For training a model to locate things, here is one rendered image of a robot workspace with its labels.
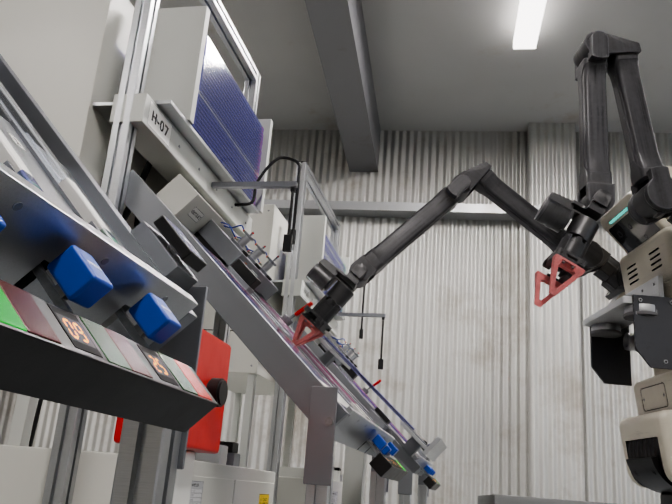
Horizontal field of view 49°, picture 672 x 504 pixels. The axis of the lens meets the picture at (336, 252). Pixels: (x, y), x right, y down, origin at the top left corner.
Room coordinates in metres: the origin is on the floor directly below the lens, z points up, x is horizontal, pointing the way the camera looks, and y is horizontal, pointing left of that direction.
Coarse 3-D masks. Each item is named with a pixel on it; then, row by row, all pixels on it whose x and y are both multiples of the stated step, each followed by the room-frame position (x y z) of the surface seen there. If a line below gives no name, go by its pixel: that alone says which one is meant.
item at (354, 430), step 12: (348, 408) 1.40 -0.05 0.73; (348, 420) 1.44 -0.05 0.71; (360, 420) 1.52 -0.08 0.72; (336, 432) 1.45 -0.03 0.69; (348, 432) 1.53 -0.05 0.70; (360, 432) 1.62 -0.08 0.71; (372, 432) 1.73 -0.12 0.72; (384, 432) 1.84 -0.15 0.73; (348, 444) 1.63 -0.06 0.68; (360, 444) 1.74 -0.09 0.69; (372, 444) 1.85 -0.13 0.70
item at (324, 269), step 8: (320, 264) 1.86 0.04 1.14; (328, 264) 1.87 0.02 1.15; (360, 264) 1.84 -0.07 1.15; (312, 272) 1.86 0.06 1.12; (320, 272) 1.86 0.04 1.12; (328, 272) 1.86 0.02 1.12; (336, 272) 1.87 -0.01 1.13; (352, 272) 1.84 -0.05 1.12; (360, 272) 1.84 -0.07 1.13; (312, 280) 1.87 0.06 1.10; (320, 280) 1.86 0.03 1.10; (328, 280) 1.86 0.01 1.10; (344, 280) 1.89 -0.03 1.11; (352, 280) 1.85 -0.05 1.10; (320, 288) 1.87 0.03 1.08
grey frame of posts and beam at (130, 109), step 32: (128, 64) 1.46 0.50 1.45; (128, 96) 1.46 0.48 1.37; (256, 96) 2.20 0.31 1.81; (128, 128) 1.46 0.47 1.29; (128, 160) 1.48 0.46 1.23; (160, 160) 1.65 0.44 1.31; (192, 160) 1.72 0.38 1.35; (224, 192) 1.95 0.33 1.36; (64, 416) 1.46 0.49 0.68; (64, 448) 1.46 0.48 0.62; (64, 480) 1.45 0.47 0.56; (384, 480) 2.07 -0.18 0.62
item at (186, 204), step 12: (180, 180) 1.67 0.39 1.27; (168, 192) 1.68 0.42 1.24; (180, 192) 1.67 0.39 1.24; (192, 192) 1.66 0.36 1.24; (168, 204) 1.68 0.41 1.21; (180, 204) 1.67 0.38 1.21; (192, 204) 1.68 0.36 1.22; (204, 204) 1.72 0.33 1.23; (180, 216) 1.69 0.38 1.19; (192, 216) 1.73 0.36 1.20; (204, 216) 1.76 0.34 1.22; (216, 216) 1.80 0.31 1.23; (192, 228) 1.77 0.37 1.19; (228, 228) 1.89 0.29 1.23
